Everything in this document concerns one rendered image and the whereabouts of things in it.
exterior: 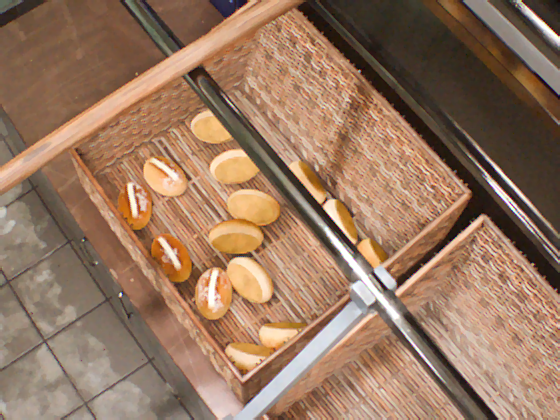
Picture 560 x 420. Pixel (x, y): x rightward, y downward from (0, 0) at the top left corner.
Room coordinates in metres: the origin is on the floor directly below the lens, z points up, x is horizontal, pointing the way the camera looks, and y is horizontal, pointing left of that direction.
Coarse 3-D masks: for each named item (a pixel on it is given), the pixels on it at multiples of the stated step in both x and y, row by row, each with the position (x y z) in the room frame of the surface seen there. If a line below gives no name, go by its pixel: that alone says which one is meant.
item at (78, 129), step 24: (264, 0) 0.75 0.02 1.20; (288, 0) 0.75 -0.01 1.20; (240, 24) 0.71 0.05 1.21; (264, 24) 0.72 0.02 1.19; (192, 48) 0.67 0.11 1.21; (216, 48) 0.68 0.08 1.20; (144, 72) 0.64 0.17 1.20; (168, 72) 0.64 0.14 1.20; (120, 96) 0.60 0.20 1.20; (144, 96) 0.61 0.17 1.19; (72, 120) 0.57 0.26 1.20; (96, 120) 0.57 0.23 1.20; (48, 144) 0.53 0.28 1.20; (72, 144) 0.54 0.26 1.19; (0, 168) 0.50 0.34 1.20; (24, 168) 0.50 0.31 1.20; (0, 192) 0.47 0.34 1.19
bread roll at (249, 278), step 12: (240, 264) 0.61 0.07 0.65; (252, 264) 0.61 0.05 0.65; (228, 276) 0.60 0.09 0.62; (240, 276) 0.59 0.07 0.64; (252, 276) 0.59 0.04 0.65; (264, 276) 0.59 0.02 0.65; (240, 288) 0.57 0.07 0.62; (252, 288) 0.57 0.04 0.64; (264, 288) 0.57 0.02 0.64; (252, 300) 0.55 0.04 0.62; (264, 300) 0.55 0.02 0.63
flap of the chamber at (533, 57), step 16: (464, 0) 0.61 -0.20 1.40; (480, 0) 0.59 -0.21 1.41; (528, 0) 0.60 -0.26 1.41; (544, 0) 0.61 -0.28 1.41; (480, 16) 0.59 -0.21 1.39; (496, 16) 0.57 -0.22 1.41; (544, 16) 0.58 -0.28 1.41; (496, 32) 0.57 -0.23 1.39; (512, 32) 0.55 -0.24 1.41; (512, 48) 0.55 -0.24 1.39; (528, 48) 0.53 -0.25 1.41; (528, 64) 0.53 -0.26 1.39; (544, 64) 0.52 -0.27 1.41
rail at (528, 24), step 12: (492, 0) 0.58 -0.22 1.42; (504, 0) 0.58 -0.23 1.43; (516, 0) 0.58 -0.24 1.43; (504, 12) 0.57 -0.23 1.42; (516, 12) 0.56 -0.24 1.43; (528, 12) 0.56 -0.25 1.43; (516, 24) 0.56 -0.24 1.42; (528, 24) 0.55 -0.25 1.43; (540, 24) 0.55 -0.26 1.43; (528, 36) 0.54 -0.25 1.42; (540, 36) 0.53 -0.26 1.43; (552, 36) 0.53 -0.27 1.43; (540, 48) 0.53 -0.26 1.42; (552, 48) 0.52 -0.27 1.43; (552, 60) 0.51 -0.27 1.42
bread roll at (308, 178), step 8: (296, 168) 0.80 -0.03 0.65; (304, 168) 0.81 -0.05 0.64; (304, 176) 0.79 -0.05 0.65; (312, 176) 0.80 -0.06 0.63; (304, 184) 0.77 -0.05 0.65; (312, 184) 0.77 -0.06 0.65; (320, 184) 0.79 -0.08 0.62; (312, 192) 0.76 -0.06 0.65; (320, 192) 0.76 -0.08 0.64; (320, 200) 0.75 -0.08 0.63
